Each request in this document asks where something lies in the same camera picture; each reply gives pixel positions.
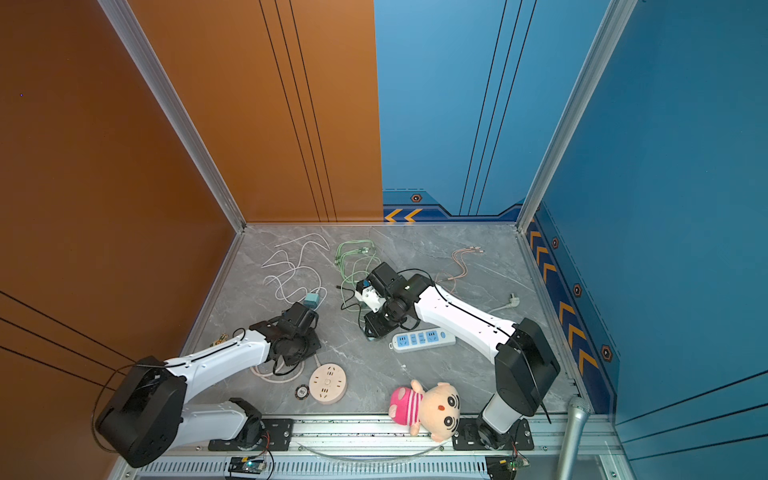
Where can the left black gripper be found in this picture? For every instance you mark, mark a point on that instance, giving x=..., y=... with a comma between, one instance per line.
x=313, y=334

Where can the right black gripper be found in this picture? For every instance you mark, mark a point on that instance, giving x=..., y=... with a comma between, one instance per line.
x=377, y=330

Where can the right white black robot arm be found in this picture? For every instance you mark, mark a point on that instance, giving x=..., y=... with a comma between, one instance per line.
x=525, y=366

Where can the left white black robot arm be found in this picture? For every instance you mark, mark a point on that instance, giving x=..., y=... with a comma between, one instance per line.
x=152, y=409

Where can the white blue power strip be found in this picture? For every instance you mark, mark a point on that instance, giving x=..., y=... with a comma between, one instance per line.
x=423, y=339

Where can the round pink power socket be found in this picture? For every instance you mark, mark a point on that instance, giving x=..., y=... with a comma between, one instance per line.
x=328, y=384

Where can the pink plush doll toy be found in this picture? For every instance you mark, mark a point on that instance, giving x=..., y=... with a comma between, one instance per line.
x=437, y=410

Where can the left green circuit board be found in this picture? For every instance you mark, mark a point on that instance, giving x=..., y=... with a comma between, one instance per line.
x=247, y=467

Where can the green circuit board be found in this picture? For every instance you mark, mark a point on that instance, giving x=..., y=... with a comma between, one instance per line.
x=247, y=467
x=505, y=467

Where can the right green circuit board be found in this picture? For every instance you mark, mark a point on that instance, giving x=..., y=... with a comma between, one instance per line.
x=505, y=467

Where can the silver metal pole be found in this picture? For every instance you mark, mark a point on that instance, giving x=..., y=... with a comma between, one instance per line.
x=578, y=415

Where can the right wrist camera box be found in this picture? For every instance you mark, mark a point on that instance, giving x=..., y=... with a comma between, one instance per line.
x=366, y=294

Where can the teal charger with white cable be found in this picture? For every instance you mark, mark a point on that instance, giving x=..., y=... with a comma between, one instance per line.
x=312, y=300

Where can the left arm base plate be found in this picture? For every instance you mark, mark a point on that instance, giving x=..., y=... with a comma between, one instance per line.
x=270, y=434

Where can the aluminium front rail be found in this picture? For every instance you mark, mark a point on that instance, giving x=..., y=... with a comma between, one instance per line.
x=373, y=447

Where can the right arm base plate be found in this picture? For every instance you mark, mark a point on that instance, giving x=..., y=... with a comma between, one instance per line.
x=473, y=435

